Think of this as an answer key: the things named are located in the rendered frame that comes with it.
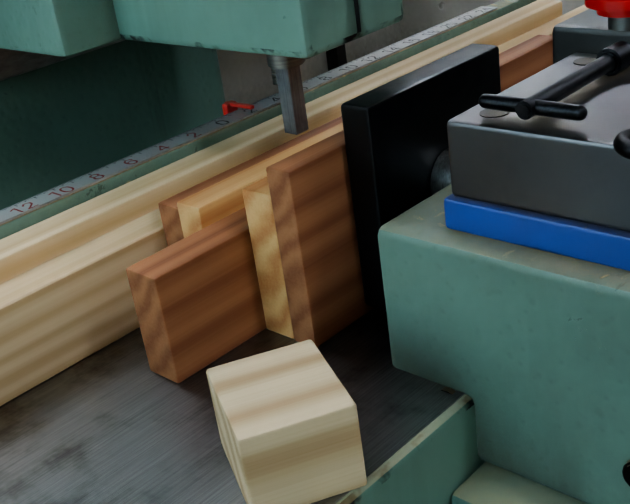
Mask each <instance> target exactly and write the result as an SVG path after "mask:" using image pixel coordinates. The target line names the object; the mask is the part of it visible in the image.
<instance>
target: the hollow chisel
mask: <svg viewBox="0 0 630 504"><path fill-rule="evenodd" d="M275 70H276V77H277V83H278V90H279V96H280V103H281V109H282V116H283V122H284V129H285V133H289V134H295V135H298V134H300V133H302V132H305V131H307V130H308V129H309V128H308V121H307V114H306V107H305V100H304V93H303V86H302V79H301V72H300V66H297V67H294V68H289V69H275Z"/></svg>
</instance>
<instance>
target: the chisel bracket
mask: <svg viewBox="0 0 630 504"><path fill-rule="evenodd" d="M112 1H113V5H114V10H115V14H116V19H117V23H118V28H119V32H120V36H121V38H122V39H126V40H135V41H144V42H153V43H163V44H172V45H181V46H191V47H200V48H209V49H219V50H228V51H237V52H247V53H256V54H266V57H267V64H268V66H269V67H270V68H272V69H289V68H294V67H297V66H300V65H302V64H303V63H304V62H305V61H306V59H309V58H311V57H314V56H316V55H318V54H321V53H323V52H326V51H328V50H331V49H333V48H336V47H338V46H341V45H343V44H346V43H348V42H351V41H353V40H356V39H358V38H361V37H363V36H366V35H368V34H370V33H373V32H375V31H378V30H380V29H383V28H385V27H388V26H390V25H393V24H395V23H397V22H399V21H401V20H402V18H403V4H402V0H112Z"/></svg>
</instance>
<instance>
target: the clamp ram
mask: <svg viewBox="0 0 630 504"><path fill-rule="evenodd" d="M500 92H501V82H500V62H499V48H498V46H496V45H488V44H475V43H472V44H470V45H468V46H466V47H464V48H461V49H459V50H457V51H455V52H453V53H451V54H448V55H446V56H444V57H442V58H440V59H438V60H435V61H433V62H431V63H429V64H427V65H425V66H422V67H420V68H418V69H416V70H414V71H412V72H409V73H407V74H405V75H403V76H401V77H399V78H396V79H394V80H392V81H390V82H388V83H386V84H383V85H381V86H379V87H377V88H375V89H373V90H370V91H368V92H366V93H364V94H362V95H360V96H357V97H355V98H353V99H351V100H349V101H347V102H344V103H343V104H342V105H341V114H342V122H343V130H344V138H345V146H346V153H347V161H348V169H349V177H350V185H351V193H352V201H353V209H354V217H355V225H356V233H357V241H358V249H359V257H360V265H361V273H362V281H363V288H364V296H365V302H366V304H367V305H369V306H372V307H375V308H378V309H382V310H385V311H386V304H385V296H384V287H383V278H382V270H381V261H380V252H379V244H378V232H379V229H380V228H381V226H382V225H384V224H386V223H387V222H389V221H390V220H392V219H394V218H395V217H397V216H399V215H400V214H402V213H404V212H405V211H407V210H409V209H410V208H412V207H414V206H415V205H417V204H419V203H420V202H422V201H423V200H425V199H427V198H428V197H430V196H432V195H433V194H435V193H437V192H438V191H440V190H442V189H443V188H445V187H447V186H448V185H450V184H451V174H450V161H449V147H448V134H447V122H448V121H449V120H450V119H452V118H454V117H456V116H457V115H459V114H461V113H463V112H465V111H467V110H469V109H470V108H472V107H474V106H476V105H478V104H479V102H478V100H479V97H480V96H481V95H482V94H496V95H497V94H499V93H500Z"/></svg>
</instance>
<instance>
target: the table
mask: <svg viewBox="0 0 630 504"><path fill-rule="evenodd" d="M295 343H299V342H298V341H296V340H295V339H292V338H290V337H287V336H284V335H282V334H279V333H276V332H274V331H271V330H268V329H267V328H266V329H264V330H263V331H261V332H260V333H258V334H256V335H255V336H253V337H252V338H250V339H249V340H247V341H245V342H244V343H242V344H241V345H239V346H238V347H236V348H234V349H233V350H231V351H230V352H228V353H227V354H225V355H223V356H222V357H220V358H219V359H217V360H216V361H214V362H212V363H211V364H209V365H208V366H206V367H205V368H203V369H201V370H200V371H198V372H197V373H195V374H193V375H192V376H190V377H189V378H187V379H186V380H184V381H182V382H181V383H176V382H174V381H172V380H169V379H167V378H165V377H163V376H161V375H159V374H157V373H155V372H152V371H151V370H150V367H149V362H148V358H147V354H146V350H145V346H144V342H143V338H142V334H141V330H140V327H139V328H137V329H136V330H134V331H132V332H130V333H128V334H127V335H125V336H123V337H121V338H120V339H118V340H116V341H114V342H113V343H111V344H109V345H107V346H106V347H104V348H102V349H100V350H99V351H97V352H95V353H93V354H92V355H90V356H88V357H86V358H85V359H83V360H81V361H79V362H77V363H76V364H74V365H72V366H70V367H69V368H67V369H65V370H63V371H62V372H60V373H58V374H56V375H55V376H53V377H51V378H49V379H48V380H46V381H44V382H42V383H41V384H39V385H37V386H35V387H34V388H32V389H30V390H28V391H26V392H25V393H23V394H21V395H19V396H18V397H16V398H14V399H12V400H11V401H9V402H7V403H5V404H4V405H2V406H0V504H246V501H245V499H244V496H243V494H242V492H241V489H240V487H239V484H238V482H237V480H236V477H235V475H234V472H233V470H232V468H231V465H230V463H229V460H228V458H227V456H226V453H225V451H224V448H223V446H222V444H221V439H220V434H219V430H218V425H217V421H216V416H215V411H214V407H213V402H212V397H211V393H210V388H209V383H208V379H207V374H206V371H207V369H209V368H212V367H216V366H219V365H222V364H226V363H229V362H233V361H236V360H240V359H243V358H247V357H250V356H254V355H257V354H261V353H264V352H267V351H271V350H274V349H278V348H281V347H285V346H288V345H292V344H295ZM317 348H318V350H319V351H320V352H321V354H322V355H323V357H324V358H325V360H326V361H327V363H328V364H329V366H330V367H331V369H332V370H333V371H334V373H335V374H336V376H337V377H338V379H339V380H340V382H341V383H342V385H343V386H344V387H345V389H346V390H347V392H348V393H349V395H350V396H351V398H352V399H353V401H354V402H355V404H356V405H357V412H358V420H359V427H360V434H361V441H362V449H363V456H364V463H365V470H366V478H367V484H366V485H365V486H362V487H359V488H356V489H353V490H350V491H347V492H344V493H341V494H338V495H335V496H332V497H329V498H326V499H323V500H320V501H317V502H314V503H311V504H587V503H584V502H582V501H579V500H577V499H575V498H572V497H570V496H568V495H565V494H563V493H560V492H558V491H556V490H553V489H551V488H548V487H546V486H544V485H541V484H539V483H536V482H534V481H532V480H529V479H527V478H524V477H522V476H520V475H517V474H515V473H512V472H510V471H508V470H505V469H503V468H500V467H498V466H496V465H493V464H491V463H489V462H486V461H484V460H481V459H480V457H479V455H478V446H477V432H476V418H475V405H474V402H473V399H472V398H471V397H469V396H468V395H466V394H465V393H463V392H460V391H457V390H455V389H453V390H455V391H456V392H455V393H454V394H449V393H446V392H444V391H441V389H443V388H444V387H447V386H444V385H441V384H438V383H436V382H433V381H430V380H428V379H425V378H422V377H419V376H417V375H414V374H411V373H409V372H406V371H403V370H401V369H398V368H396V367H395V366H394V365H393V364H392V356H391V347H390V339H389V330H388V322H387V313H386V311H385V310H382V309H378V308H374V309H372V310H371V311H369V312H368V313H366V314H365V315H364V316H362V317H361V318H359V319H358V320H356V321H355V322H353V323H352V324H350V325H349V326H348V327H346V328H345V329H343V330H342V331H340V332H339V333H337V334H336V335H334V336H333V337H331V338H330V339H329V340H327V341H326V342H324V343H323V344H321V345H320V346H318V347H317Z"/></svg>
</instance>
